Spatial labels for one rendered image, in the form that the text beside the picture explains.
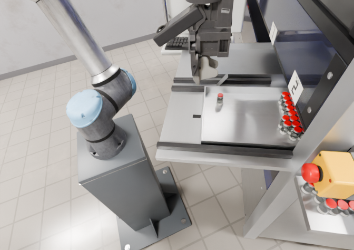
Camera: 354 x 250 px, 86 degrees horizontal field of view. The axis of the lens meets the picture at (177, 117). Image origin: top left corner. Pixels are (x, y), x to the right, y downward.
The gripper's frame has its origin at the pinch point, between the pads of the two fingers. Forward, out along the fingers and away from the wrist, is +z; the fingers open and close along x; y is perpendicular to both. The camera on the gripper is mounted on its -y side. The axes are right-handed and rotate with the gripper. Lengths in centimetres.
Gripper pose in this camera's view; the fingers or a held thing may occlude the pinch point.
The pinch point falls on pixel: (195, 80)
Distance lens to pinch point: 49.9
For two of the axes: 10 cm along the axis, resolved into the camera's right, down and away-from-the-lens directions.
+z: 1.0, 6.7, 7.4
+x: 1.5, -7.4, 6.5
